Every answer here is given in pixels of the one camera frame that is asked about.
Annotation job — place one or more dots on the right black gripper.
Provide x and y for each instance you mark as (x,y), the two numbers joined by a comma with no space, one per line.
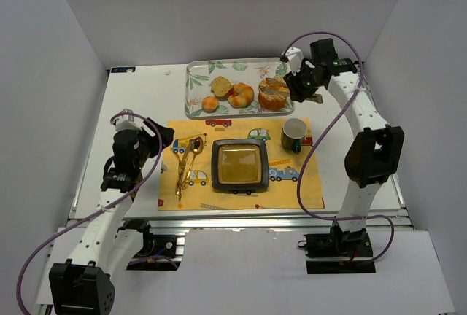
(298,87)

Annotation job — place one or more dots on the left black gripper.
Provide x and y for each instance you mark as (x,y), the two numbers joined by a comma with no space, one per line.
(156,136)

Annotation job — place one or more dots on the metal tongs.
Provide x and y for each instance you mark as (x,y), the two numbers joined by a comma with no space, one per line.
(272,86)

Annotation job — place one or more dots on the large round orange bread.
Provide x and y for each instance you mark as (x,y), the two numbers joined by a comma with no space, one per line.
(272,102)

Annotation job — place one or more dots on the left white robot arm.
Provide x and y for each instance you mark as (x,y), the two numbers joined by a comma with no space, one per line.
(84,283)

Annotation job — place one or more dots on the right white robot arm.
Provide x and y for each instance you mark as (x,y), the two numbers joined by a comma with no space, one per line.
(376,149)

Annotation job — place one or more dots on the croissant shaped bread roll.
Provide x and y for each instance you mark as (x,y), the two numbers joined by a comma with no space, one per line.
(242,96)

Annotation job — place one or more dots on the cut muffin bread piece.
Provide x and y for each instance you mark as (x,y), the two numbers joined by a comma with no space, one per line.
(221,87)

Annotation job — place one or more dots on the gold spoon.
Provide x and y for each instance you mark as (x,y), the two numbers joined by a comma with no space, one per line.
(196,149)

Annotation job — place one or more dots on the dark green mug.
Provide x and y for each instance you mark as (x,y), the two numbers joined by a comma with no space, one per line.
(293,133)

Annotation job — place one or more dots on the small round bun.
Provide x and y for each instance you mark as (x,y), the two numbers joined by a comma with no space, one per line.
(209,104)

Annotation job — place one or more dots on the yellow vehicle print placemat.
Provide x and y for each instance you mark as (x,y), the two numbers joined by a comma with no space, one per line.
(284,167)

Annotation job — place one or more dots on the right blue corner label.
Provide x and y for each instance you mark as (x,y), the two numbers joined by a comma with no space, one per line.
(347,62)

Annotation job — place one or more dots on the blue corner label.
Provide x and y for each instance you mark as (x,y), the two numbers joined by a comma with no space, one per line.
(347,62)
(123,69)

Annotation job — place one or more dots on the gold fork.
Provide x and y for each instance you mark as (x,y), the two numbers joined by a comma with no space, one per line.
(181,170)

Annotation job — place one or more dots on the floral white serving tray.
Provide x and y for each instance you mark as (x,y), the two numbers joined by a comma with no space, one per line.
(251,71)

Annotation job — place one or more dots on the left blue corner label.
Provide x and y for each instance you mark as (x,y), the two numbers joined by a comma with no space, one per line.
(123,69)

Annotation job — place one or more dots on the black square plate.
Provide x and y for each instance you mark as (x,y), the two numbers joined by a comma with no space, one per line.
(239,165)

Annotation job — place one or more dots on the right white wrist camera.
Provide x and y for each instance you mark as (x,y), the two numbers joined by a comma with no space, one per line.
(293,56)

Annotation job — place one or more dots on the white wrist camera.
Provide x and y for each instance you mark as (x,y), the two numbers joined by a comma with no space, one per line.
(124,121)
(293,56)

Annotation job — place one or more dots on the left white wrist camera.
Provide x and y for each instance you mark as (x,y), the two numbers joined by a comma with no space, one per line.
(124,121)

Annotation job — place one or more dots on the aluminium frame rail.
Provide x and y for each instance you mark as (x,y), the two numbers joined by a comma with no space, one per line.
(180,222)

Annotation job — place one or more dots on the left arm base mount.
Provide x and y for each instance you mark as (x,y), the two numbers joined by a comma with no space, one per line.
(159,251)

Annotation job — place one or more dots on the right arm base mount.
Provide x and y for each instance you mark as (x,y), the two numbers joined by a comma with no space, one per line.
(325,255)

